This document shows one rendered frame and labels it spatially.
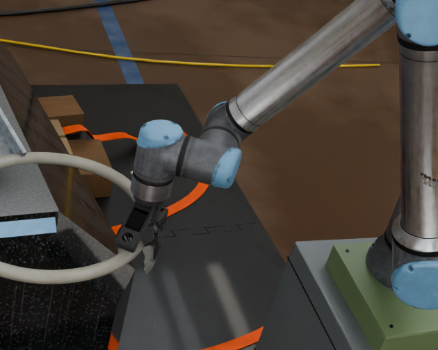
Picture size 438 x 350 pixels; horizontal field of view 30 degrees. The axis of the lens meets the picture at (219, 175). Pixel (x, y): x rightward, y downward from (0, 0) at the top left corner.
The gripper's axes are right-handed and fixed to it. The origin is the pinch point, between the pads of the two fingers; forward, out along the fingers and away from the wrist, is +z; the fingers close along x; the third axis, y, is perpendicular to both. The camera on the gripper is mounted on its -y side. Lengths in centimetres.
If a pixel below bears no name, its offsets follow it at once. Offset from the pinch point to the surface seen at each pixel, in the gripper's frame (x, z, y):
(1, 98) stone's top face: 63, -2, 46
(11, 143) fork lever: 43.5, -8.3, 17.8
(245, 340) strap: -20, 83, 79
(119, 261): 0.7, -7.6, -8.9
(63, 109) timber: 96, 64, 155
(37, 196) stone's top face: 32.6, 0.9, 13.0
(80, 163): 25.7, -7.0, 21.6
